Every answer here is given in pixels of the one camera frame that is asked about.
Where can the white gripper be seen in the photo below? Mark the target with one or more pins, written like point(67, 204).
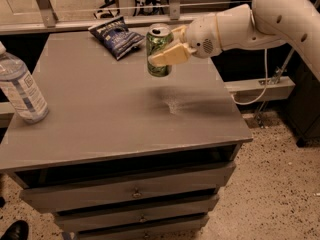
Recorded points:
point(201, 37)

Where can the middle grey drawer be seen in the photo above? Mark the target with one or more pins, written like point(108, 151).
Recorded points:
point(138, 213)

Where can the top grey drawer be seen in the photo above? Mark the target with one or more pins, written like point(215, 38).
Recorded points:
point(127, 188)

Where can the blue chip bag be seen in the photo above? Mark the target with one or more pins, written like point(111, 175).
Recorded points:
point(115, 35)

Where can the black rolling cabinet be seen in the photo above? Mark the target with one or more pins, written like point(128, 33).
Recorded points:
point(303, 107)

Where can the bottom grey drawer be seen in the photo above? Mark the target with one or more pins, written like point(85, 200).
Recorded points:
point(144, 231)

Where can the grey drawer cabinet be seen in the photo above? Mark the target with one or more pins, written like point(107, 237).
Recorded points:
point(110, 118)

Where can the metal railing frame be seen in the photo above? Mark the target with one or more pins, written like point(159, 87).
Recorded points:
point(31, 16)

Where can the green soda can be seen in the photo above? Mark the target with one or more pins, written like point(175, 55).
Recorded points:
point(158, 37)

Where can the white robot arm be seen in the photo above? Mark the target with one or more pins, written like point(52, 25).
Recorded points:
point(263, 24)

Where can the grey drawer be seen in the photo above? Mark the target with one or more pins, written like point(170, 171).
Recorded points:
point(127, 188)
point(138, 213)
point(144, 231)

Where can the blue plastic water bottle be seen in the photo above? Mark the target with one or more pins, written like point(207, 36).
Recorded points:
point(20, 88)

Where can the black shoe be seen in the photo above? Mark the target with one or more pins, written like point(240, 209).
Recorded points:
point(19, 230)

